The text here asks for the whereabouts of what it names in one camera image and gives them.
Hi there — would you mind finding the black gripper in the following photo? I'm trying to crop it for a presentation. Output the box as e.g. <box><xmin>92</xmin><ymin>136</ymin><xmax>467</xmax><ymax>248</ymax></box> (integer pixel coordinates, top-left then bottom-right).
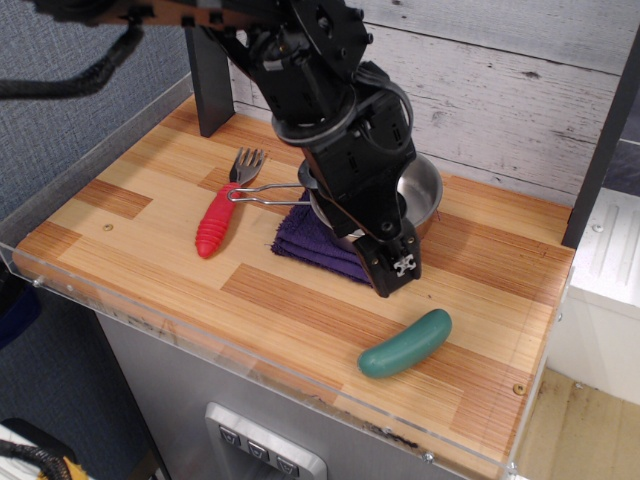
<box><xmin>302</xmin><ymin>92</ymin><xmax>421</xmax><ymax>298</ymax></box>

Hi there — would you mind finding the red-handled grey fork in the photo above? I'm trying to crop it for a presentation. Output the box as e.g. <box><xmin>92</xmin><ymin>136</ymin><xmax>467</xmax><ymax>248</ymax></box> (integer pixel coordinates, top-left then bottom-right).
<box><xmin>195</xmin><ymin>148</ymin><xmax>265</xmax><ymax>259</ymax></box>

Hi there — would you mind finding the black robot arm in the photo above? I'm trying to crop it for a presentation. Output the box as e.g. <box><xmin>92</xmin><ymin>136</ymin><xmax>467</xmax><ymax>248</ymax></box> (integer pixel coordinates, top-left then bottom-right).
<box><xmin>35</xmin><ymin>1</ymin><xmax>421</xmax><ymax>297</ymax></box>

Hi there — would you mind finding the green toy cucumber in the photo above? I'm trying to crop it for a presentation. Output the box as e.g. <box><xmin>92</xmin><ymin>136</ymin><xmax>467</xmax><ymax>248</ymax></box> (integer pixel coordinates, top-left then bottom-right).
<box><xmin>357</xmin><ymin>309</ymin><xmax>453</xmax><ymax>379</ymax></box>

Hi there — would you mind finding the stainless steel pot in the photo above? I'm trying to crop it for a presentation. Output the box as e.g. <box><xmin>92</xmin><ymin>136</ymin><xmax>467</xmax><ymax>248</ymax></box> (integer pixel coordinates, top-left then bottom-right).
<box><xmin>227</xmin><ymin>154</ymin><xmax>443</xmax><ymax>253</ymax></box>

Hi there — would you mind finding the purple folded cloth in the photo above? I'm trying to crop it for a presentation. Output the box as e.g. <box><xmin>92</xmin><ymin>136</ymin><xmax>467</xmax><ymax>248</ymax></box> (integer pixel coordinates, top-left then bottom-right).
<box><xmin>271</xmin><ymin>205</ymin><xmax>370</xmax><ymax>285</ymax></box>

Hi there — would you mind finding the white cabinet at right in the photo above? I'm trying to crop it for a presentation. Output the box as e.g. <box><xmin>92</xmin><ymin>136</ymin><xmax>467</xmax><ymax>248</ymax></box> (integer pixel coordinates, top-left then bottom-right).
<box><xmin>547</xmin><ymin>188</ymin><xmax>639</xmax><ymax>404</ymax></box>

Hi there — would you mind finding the silver button panel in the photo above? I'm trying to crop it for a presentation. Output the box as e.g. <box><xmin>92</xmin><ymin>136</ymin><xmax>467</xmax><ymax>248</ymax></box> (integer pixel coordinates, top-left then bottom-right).
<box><xmin>205</xmin><ymin>402</ymin><xmax>328</xmax><ymax>479</ymax></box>

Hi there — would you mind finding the silver toy appliance cabinet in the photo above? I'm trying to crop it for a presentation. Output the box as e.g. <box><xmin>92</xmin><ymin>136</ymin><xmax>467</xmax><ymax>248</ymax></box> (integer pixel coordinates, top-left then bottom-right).
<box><xmin>100</xmin><ymin>308</ymin><xmax>504</xmax><ymax>479</ymax></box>

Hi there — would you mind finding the dark grey left post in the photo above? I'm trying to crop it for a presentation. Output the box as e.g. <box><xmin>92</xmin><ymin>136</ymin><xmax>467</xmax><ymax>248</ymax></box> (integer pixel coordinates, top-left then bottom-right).
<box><xmin>185</xmin><ymin>27</ymin><xmax>235</xmax><ymax>137</ymax></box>

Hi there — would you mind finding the dark grey post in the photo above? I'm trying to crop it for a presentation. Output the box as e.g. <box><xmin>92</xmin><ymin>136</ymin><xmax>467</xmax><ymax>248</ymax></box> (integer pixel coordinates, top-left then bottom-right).
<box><xmin>185</xmin><ymin>27</ymin><xmax>235</xmax><ymax>137</ymax></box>
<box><xmin>562</xmin><ymin>29</ymin><xmax>639</xmax><ymax>249</ymax></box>

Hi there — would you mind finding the dark grey right post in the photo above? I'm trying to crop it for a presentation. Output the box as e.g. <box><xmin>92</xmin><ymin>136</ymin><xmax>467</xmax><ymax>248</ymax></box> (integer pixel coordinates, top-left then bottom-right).
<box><xmin>562</xmin><ymin>29</ymin><xmax>639</xmax><ymax>249</ymax></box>

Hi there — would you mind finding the black braided cable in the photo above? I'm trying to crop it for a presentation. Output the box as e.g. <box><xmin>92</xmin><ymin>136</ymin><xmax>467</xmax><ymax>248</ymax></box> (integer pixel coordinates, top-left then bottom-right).
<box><xmin>0</xmin><ymin>22</ymin><xmax>146</xmax><ymax>100</ymax></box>

